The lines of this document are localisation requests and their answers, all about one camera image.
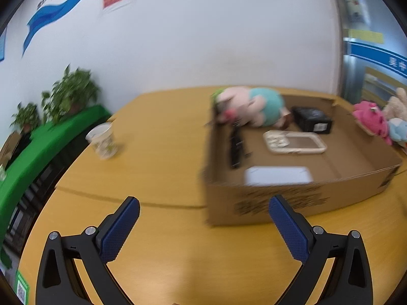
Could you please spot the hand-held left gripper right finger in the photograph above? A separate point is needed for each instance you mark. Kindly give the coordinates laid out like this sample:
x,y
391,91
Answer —
x,y
289,228

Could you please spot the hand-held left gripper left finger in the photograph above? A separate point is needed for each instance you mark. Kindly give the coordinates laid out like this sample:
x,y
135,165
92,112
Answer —
x,y
119,228

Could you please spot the light grey phone stand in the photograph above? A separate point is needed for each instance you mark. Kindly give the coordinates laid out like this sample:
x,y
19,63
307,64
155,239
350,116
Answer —
x,y
278,175

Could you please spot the clear beige phone case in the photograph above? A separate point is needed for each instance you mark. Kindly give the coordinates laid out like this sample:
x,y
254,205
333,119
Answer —
x,y
276,143

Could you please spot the brown cardboard box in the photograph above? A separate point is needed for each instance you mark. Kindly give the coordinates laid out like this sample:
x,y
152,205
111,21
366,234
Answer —
x,y
349,162

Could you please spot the wooden desktop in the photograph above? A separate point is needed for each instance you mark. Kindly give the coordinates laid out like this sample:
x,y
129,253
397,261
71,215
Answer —
x,y
152,171

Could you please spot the clear plastic cup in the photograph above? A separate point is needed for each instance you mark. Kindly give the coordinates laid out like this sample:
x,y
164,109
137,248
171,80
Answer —
x,y
103,141

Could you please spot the small black box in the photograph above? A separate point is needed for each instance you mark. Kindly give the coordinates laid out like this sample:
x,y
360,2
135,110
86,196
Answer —
x,y
313,119

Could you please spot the green code sticker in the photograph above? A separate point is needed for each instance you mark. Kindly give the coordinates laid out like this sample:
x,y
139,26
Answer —
x,y
22,289

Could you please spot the pink and teal pig plush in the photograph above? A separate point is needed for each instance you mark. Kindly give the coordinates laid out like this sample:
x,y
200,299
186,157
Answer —
x,y
264,104

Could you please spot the pink plush toy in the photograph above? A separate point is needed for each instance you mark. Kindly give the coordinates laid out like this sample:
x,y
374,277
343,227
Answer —
x,y
372,117

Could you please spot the large potted green plant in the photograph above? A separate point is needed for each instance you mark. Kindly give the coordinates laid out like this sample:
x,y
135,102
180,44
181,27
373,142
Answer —
x,y
73,92

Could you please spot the small potted green plant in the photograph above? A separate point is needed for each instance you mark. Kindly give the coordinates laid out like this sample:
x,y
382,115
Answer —
x,y
27,116

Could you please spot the light blue plush toy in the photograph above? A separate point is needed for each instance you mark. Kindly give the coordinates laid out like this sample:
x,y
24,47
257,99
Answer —
x,y
399,132

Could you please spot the beige plush toy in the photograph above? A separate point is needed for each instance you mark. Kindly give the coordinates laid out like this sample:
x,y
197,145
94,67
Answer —
x,y
397,104

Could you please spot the blue door band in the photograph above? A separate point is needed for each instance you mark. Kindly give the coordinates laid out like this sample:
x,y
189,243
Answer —
x,y
375,54

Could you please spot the yellow door sign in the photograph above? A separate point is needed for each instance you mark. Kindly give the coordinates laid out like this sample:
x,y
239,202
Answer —
x,y
365,35

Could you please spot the glass door poster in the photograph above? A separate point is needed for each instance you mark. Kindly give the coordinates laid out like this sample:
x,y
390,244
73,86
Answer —
x,y
356,3

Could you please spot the blue wave wall banner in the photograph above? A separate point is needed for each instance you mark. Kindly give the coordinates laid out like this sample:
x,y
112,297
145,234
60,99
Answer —
x,y
47,14

